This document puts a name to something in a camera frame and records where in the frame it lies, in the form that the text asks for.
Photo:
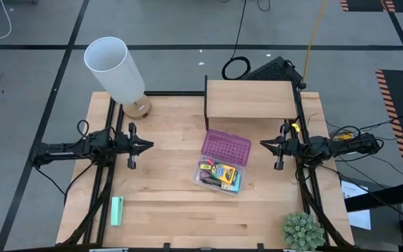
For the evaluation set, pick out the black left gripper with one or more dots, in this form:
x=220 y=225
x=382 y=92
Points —
x=126 y=145

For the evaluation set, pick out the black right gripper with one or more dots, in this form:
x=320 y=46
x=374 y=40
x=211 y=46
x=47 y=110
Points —
x=290 y=147

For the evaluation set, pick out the clear pencil case purple lid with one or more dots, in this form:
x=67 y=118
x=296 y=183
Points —
x=226 y=147

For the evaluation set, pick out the teal sticky notes pad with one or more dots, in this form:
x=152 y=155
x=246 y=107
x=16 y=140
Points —
x=238 y=185

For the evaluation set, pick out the green yellow crayon box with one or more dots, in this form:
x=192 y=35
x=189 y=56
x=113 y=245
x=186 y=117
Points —
x=223 y=173

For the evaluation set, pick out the small yellow labelled block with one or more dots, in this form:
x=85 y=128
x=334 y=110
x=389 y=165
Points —
x=205 y=167

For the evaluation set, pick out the black ballpoint pen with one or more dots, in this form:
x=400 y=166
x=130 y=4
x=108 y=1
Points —
x=206 y=182

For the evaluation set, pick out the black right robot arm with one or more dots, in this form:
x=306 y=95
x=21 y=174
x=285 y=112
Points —
x=345 y=145

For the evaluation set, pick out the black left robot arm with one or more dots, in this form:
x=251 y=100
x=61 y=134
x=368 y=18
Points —
x=65 y=150

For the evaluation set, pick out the wooden shelf riser black legs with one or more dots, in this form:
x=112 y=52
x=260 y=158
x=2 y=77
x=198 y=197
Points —
x=250 y=99

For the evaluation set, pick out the light green rectangular block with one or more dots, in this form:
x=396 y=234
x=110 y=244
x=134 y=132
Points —
x=117 y=211

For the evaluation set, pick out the black mesh computer case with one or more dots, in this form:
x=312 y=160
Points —
x=271 y=71

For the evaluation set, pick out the white shade wooden base lamp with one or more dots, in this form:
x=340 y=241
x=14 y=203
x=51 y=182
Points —
x=117 y=73

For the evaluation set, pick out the green artificial succulent plant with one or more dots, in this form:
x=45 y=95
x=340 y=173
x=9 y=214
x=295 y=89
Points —
x=303 y=231

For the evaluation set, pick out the white paper sheet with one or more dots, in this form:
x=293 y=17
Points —
x=360 y=218

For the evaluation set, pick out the black stand bar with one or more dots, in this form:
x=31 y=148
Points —
x=380 y=199

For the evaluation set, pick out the black mat yellow striped edge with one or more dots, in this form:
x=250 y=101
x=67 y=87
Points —
x=362 y=5
x=401 y=91

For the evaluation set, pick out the black aluminium table frame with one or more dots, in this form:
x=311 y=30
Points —
x=173 y=93

